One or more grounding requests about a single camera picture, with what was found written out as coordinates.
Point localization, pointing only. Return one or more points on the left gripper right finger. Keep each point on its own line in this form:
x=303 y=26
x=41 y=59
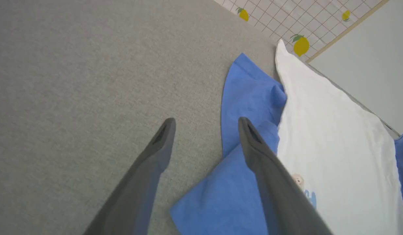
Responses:
x=280 y=195

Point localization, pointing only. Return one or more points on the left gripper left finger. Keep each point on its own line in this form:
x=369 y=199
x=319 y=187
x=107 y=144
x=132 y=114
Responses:
x=139 y=182

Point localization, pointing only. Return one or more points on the white and blue garment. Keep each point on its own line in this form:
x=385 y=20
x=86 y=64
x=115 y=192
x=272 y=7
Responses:
x=335 y=147

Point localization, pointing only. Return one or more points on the grey fabric sofa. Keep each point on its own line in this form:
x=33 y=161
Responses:
x=74 y=81

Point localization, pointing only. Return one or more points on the lemon print tile partition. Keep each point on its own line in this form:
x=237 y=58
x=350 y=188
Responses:
x=306 y=16

